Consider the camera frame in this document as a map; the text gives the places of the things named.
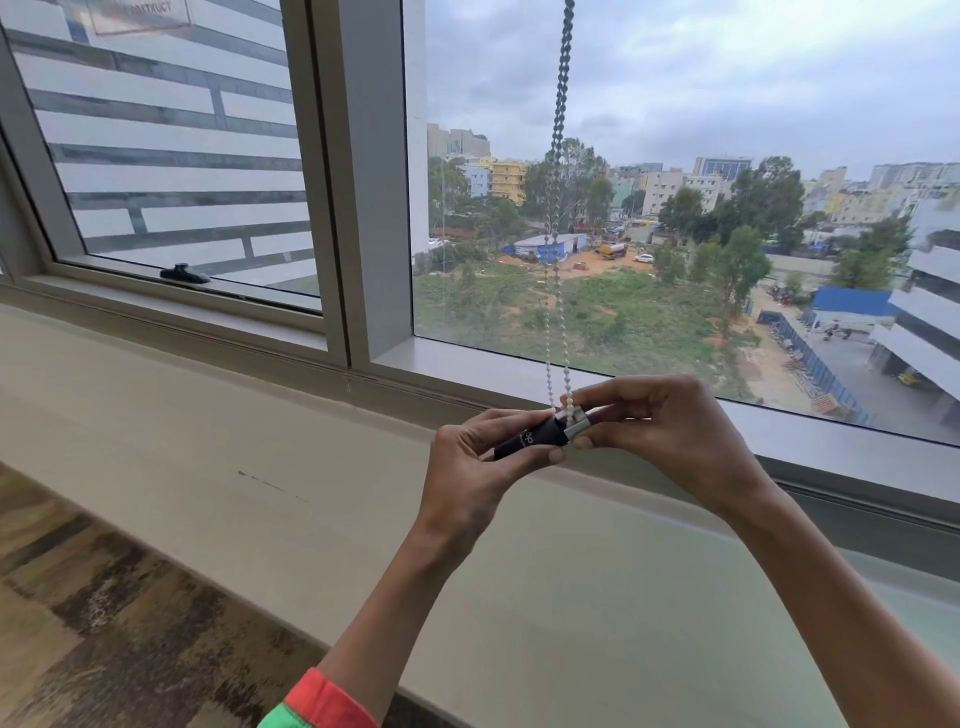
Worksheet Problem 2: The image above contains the small grey cap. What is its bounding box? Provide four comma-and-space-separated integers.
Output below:
554, 407, 610, 440

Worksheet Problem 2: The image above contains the person's left forearm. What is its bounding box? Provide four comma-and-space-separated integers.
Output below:
314, 524, 481, 725

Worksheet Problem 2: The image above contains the person's right hand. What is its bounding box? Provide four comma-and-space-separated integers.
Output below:
569, 374, 781, 523

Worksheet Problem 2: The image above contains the grey aluminium window frame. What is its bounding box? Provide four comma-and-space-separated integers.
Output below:
0, 0, 960, 583

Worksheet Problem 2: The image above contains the person's left hand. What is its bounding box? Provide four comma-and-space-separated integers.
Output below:
416, 408, 568, 560

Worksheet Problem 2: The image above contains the person's right forearm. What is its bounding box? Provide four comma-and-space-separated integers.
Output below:
723, 483, 960, 728

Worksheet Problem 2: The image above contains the orange triangle window sticker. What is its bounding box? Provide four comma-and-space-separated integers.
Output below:
86, 0, 193, 37

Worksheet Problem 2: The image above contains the person's left green sleeve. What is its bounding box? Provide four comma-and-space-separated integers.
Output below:
257, 667, 380, 728

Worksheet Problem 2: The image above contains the white bead chain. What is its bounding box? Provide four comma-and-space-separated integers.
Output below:
542, 0, 577, 423

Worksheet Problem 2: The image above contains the black cylindrical chain weight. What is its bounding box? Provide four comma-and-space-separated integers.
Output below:
492, 413, 575, 461

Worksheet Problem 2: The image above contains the tall white balconied building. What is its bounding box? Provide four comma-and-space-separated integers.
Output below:
869, 194, 960, 406

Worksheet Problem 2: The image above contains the white grey-striped building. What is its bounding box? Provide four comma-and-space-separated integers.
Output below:
0, 0, 430, 298

